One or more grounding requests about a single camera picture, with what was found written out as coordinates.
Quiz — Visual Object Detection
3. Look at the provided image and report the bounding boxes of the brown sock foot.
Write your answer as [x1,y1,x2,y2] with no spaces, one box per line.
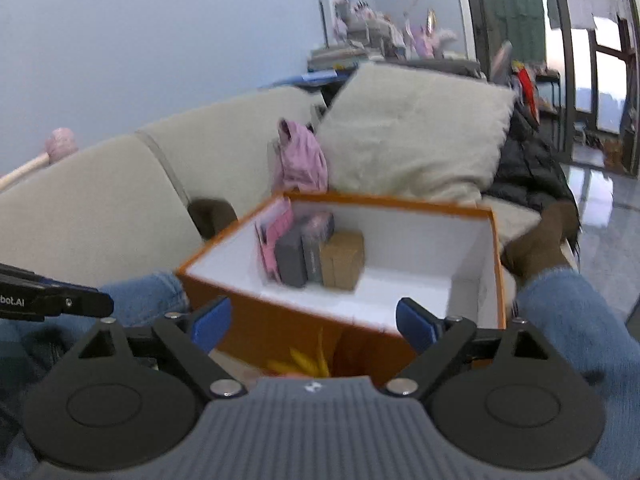
[188,198,238,240]
[500,200,580,286]

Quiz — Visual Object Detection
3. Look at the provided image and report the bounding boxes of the brown sock right foot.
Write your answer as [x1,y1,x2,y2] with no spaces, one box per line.
[500,200,580,286]

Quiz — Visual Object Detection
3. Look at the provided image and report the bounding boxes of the pink edged pouch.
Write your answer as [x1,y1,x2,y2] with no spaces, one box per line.
[255,197,294,282]

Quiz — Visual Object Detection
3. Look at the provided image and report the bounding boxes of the pink crumpled cloth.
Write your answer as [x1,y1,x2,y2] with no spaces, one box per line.
[272,119,329,193]

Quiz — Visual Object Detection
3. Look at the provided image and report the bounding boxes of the brown sock left foot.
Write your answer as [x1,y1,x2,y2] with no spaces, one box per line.
[188,198,238,240]

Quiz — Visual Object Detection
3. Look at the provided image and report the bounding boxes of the stack of books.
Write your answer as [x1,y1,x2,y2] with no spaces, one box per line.
[307,46,380,73]

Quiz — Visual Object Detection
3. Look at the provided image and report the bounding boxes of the tan cardboard box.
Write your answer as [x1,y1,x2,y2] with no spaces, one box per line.
[320,231,364,292]

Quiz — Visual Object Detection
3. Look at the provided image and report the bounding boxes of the orange cardboard storage box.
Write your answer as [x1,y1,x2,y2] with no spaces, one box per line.
[177,193,506,384]

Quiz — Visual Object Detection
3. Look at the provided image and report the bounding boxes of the colourful feather shuttlecock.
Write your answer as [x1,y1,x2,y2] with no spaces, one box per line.
[266,326,350,379]

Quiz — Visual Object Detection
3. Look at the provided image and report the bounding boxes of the beige sofa cushion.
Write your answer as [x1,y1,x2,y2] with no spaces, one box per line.
[317,64,515,204]

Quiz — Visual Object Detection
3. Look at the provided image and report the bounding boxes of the pink massage hammer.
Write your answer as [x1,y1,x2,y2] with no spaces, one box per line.
[0,128,78,191]

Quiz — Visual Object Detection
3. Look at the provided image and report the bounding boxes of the dark grey box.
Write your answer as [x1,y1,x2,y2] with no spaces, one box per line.
[274,224,307,288]

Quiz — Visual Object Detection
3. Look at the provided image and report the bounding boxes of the blue jeans right leg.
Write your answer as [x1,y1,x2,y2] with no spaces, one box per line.
[516,268,639,479]

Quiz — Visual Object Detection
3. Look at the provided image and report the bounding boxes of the black puffer jacket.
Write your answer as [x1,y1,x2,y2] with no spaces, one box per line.
[483,102,575,212]

